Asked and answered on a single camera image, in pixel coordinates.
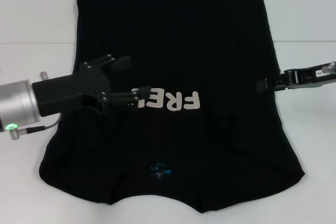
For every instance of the black T-shirt with white print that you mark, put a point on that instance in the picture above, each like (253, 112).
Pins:
(183, 51)

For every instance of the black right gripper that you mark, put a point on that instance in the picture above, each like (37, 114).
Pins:
(307, 75)

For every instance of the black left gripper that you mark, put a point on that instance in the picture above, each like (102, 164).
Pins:
(68, 90)

